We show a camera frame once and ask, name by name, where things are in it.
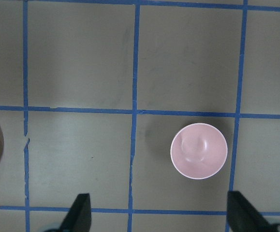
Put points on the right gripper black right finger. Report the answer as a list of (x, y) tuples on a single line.
[(242, 215)]

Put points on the small pink bowl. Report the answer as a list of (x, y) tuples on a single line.
[(198, 151)]

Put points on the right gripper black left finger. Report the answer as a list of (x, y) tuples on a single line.
[(78, 218)]

